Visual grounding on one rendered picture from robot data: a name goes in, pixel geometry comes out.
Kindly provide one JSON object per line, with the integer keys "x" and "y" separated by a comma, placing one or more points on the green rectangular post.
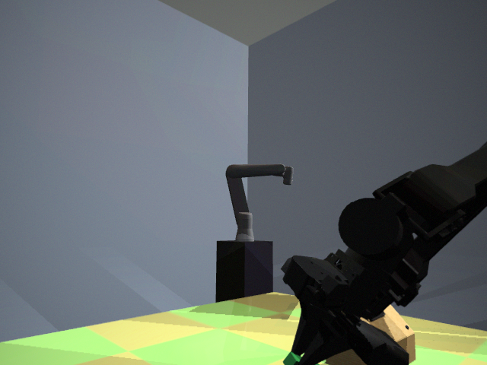
{"x": 291, "y": 359}

